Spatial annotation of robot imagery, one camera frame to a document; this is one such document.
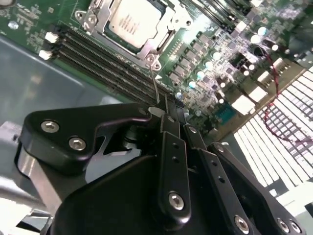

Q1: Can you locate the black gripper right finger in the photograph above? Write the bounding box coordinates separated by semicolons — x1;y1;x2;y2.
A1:
172;98;307;235

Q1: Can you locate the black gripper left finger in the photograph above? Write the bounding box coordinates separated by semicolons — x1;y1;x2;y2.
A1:
20;96;193;219

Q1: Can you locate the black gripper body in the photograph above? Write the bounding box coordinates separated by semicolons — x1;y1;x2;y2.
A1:
52;154;230;235

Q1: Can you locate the metal locking lever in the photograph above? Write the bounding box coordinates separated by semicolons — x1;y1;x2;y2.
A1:
149;64;161;104

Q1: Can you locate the metal socket cover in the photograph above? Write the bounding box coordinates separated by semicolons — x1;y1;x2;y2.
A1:
88;0;177;60

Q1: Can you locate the silver CPU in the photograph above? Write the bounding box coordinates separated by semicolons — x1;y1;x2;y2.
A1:
102;0;169;48

